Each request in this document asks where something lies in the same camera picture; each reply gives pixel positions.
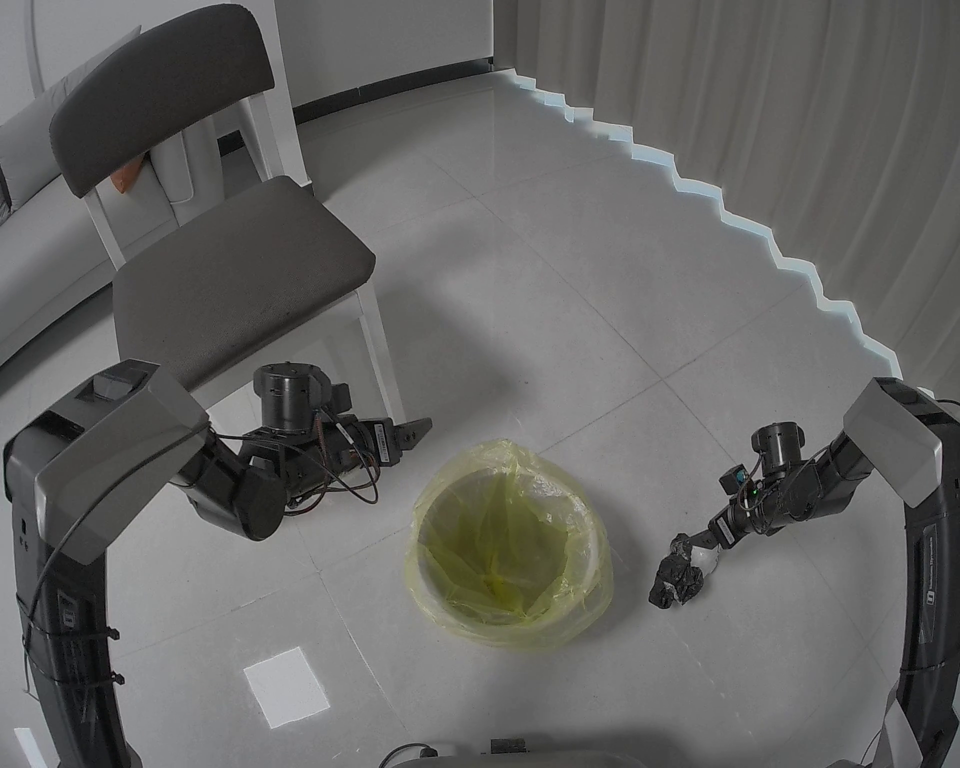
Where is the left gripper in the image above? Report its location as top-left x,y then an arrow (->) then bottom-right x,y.
324,414 -> 400,472

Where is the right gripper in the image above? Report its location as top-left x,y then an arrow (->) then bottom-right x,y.
708,503 -> 756,555

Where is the black plastic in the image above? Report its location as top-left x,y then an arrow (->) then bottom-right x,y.
648,532 -> 706,610

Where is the yellow plastic bag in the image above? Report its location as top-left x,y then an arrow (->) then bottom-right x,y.
405,438 -> 615,652

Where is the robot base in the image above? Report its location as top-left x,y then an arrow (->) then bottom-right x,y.
390,738 -> 639,768

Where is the white trash bin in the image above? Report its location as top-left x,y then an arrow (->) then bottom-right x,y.
414,468 -> 609,639

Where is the white chair grey seat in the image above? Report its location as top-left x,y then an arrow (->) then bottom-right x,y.
48,3 -> 411,445

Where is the pale grey sofa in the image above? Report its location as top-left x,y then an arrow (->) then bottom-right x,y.
0,26 -> 309,369

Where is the white curtain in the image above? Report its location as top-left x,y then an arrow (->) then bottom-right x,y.
491,0 -> 960,384

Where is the black cable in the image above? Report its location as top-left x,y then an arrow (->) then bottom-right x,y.
378,742 -> 440,768

